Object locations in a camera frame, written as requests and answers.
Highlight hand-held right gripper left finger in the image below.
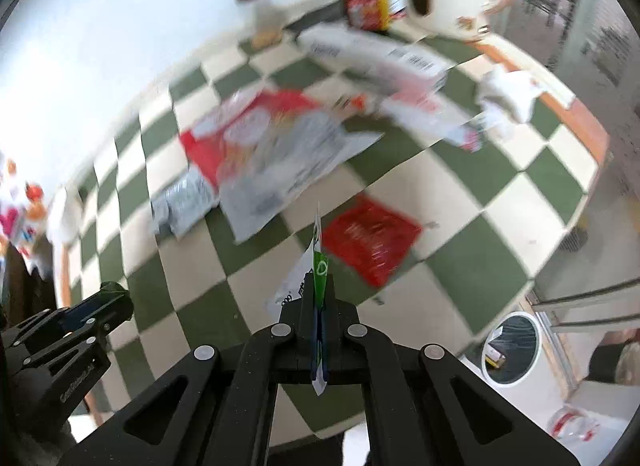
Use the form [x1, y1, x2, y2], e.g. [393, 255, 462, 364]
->
[60, 290, 318, 466]

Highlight green and white wrapper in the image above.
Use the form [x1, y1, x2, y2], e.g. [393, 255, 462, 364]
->
[266, 202, 335, 398]

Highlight white flat cardboard box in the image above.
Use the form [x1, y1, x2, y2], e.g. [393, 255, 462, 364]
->
[296, 22, 449, 96]

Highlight glass jar with red lid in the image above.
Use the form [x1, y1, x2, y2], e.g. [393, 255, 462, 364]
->
[234, 0, 287, 50]

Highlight clear plastic container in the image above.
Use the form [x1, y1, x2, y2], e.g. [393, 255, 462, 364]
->
[546, 405, 602, 443]

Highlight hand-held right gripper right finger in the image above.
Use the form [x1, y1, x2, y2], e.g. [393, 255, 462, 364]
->
[324, 290, 582, 466]

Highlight colourful stickers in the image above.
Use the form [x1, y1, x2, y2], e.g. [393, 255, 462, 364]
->
[0, 156, 51, 267]

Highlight red snack packet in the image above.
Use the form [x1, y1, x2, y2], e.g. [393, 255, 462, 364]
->
[321, 195, 424, 289]

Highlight large red and white wrapper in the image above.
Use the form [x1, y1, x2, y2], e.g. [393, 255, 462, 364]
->
[179, 90, 387, 247]

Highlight crumpled white tissue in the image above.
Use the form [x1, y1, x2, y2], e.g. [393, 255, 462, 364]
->
[475, 67, 542, 141]

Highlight white round trash bin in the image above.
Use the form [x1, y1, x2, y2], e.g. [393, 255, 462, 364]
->
[480, 311, 544, 388]

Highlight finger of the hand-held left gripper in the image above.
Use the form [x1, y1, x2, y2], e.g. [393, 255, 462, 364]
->
[7, 311, 110, 378]
[52, 282, 135, 333]

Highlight small grey packet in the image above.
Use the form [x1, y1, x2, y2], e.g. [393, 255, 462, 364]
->
[150, 168, 221, 241]

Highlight green checkered tablecloth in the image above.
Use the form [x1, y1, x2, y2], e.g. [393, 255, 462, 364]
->
[60, 20, 608, 442]

